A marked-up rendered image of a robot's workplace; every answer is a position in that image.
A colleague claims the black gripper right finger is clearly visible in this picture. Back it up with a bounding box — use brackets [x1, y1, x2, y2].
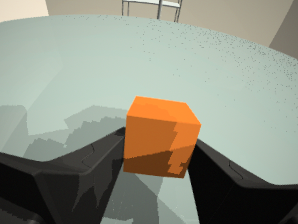
[188, 139, 298, 224]

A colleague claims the orange block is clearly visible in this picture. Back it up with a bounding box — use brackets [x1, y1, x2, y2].
[122, 96, 201, 179]

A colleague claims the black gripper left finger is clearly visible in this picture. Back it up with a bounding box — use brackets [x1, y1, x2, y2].
[0, 128, 126, 224]

